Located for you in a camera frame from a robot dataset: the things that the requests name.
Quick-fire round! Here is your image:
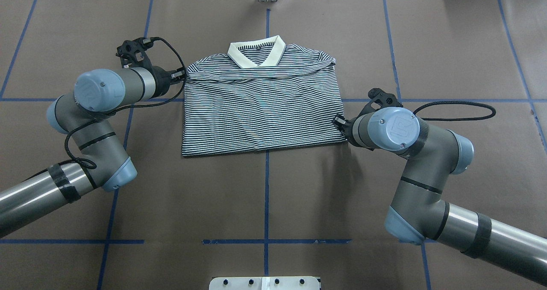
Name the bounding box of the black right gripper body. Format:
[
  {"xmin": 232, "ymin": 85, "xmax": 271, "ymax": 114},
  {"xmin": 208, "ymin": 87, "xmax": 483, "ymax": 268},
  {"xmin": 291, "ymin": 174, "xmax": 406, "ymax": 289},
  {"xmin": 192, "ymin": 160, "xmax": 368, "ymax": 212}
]
[{"xmin": 341, "ymin": 119, "xmax": 358, "ymax": 147}]

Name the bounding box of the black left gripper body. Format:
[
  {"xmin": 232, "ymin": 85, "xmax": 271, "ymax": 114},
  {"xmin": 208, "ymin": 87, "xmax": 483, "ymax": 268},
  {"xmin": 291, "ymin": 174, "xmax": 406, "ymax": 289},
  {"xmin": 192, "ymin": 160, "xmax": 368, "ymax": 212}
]
[{"xmin": 152, "ymin": 66, "xmax": 173, "ymax": 95}]

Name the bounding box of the navy white striped polo shirt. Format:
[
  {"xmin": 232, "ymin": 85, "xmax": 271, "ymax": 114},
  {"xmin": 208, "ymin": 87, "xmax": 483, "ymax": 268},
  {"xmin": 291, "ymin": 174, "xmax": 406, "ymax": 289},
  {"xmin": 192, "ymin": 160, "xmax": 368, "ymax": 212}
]
[{"xmin": 181, "ymin": 35, "xmax": 344, "ymax": 157}]

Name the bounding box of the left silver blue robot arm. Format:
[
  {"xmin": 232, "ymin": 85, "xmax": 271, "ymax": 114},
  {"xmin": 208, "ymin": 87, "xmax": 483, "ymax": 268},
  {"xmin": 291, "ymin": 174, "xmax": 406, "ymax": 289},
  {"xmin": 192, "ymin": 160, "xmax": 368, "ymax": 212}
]
[{"xmin": 1, "ymin": 66, "xmax": 186, "ymax": 237}]

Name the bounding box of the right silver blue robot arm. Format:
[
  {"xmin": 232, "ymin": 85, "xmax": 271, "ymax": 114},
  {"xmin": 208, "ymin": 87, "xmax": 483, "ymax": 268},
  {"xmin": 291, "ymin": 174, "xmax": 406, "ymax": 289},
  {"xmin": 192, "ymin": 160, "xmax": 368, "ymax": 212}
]
[{"xmin": 332, "ymin": 107, "xmax": 547, "ymax": 286}]

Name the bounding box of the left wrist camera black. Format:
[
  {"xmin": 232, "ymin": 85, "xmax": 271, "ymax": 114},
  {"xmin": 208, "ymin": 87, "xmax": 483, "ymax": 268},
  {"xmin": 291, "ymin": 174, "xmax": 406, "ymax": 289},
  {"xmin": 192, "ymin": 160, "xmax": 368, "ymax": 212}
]
[{"xmin": 115, "ymin": 37, "xmax": 153, "ymax": 70}]

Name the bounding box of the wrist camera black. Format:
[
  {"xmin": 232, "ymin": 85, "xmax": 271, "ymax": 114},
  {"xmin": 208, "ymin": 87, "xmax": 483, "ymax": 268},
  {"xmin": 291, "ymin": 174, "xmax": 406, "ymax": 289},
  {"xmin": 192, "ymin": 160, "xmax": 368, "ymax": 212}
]
[
  {"xmin": 363, "ymin": 88, "xmax": 404, "ymax": 114},
  {"xmin": 115, "ymin": 37, "xmax": 153, "ymax": 70}
]

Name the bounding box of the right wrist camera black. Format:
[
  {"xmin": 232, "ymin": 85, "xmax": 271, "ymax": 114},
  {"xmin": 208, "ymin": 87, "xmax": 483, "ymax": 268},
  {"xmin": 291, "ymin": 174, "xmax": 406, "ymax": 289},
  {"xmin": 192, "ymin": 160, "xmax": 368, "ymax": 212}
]
[{"xmin": 363, "ymin": 88, "xmax": 404, "ymax": 114}]

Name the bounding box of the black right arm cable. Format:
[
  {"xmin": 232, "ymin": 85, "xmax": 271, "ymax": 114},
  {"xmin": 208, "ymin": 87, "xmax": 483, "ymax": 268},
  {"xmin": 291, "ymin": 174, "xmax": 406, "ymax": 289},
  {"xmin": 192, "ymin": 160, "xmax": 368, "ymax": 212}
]
[{"xmin": 413, "ymin": 101, "xmax": 497, "ymax": 122}]

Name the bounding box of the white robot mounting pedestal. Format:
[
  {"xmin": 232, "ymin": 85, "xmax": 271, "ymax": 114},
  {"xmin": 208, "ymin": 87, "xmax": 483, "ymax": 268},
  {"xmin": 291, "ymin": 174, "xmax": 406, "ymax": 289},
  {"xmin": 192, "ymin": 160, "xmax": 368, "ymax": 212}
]
[{"xmin": 209, "ymin": 276, "xmax": 322, "ymax": 290}]

